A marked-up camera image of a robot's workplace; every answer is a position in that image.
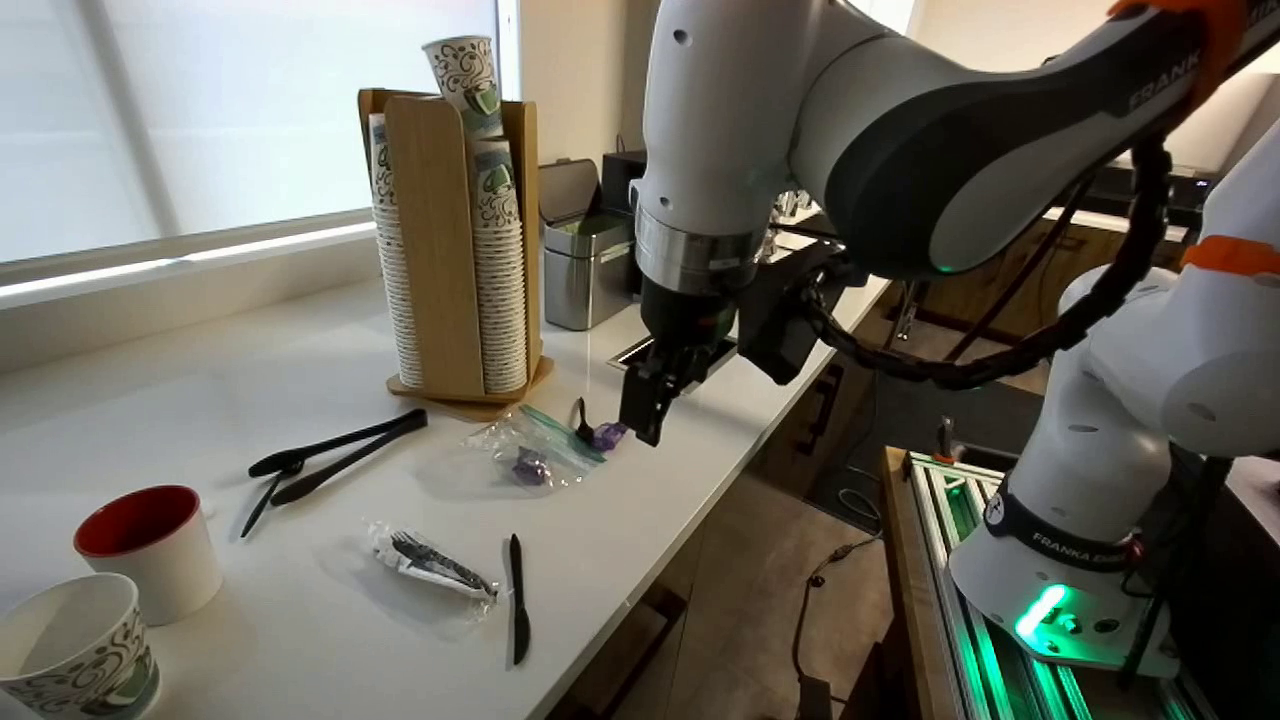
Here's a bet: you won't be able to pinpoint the clear plastic bag purple item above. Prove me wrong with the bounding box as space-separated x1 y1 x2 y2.
484 403 607 498

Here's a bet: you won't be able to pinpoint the wrapped black cutlery packet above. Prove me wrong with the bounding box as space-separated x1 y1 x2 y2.
363 522 505 610

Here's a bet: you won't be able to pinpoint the long black plastic spoon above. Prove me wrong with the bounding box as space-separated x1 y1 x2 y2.
243 403 432 481

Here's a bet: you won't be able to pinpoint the black floor cable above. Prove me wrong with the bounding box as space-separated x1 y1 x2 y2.
784 534 874 720

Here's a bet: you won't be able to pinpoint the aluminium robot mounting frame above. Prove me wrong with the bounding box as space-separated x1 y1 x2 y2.
875 445 1214 720

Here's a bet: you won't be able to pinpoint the silver metal bin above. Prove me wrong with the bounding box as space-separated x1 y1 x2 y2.
537 156 645 338

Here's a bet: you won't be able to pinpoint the white paper cup stack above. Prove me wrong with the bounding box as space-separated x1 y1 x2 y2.
363 113 425 391

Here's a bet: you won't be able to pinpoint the black tongs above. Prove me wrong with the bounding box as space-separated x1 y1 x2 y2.
269 415 432 510

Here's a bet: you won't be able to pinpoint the wooden cabinet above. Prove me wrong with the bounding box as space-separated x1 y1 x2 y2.
918 218 1130 343

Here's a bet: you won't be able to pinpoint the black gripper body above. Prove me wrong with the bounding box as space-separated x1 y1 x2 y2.
638 277 744 382

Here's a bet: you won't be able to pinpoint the wooden cup dispenser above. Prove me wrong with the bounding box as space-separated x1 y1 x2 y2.
358 83 558 412

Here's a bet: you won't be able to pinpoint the white paper cup red inside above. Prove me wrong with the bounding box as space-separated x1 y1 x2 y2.
71 481 228 628

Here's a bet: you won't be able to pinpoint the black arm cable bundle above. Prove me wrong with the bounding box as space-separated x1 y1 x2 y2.
796 128 1181 395

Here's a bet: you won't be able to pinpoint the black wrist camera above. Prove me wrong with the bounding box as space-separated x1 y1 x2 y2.
735 246 869 391

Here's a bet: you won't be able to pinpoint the tall patterned paper cup stack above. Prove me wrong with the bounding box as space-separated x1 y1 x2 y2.
422 34 534 401

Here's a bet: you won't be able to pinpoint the purple and black small clip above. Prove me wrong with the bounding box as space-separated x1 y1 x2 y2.
570 391 633 458

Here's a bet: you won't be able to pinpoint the small black plastic fork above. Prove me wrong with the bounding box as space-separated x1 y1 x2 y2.
235 466 304 545

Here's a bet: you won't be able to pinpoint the window with white blind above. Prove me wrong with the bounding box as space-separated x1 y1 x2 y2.
0 0 526 287

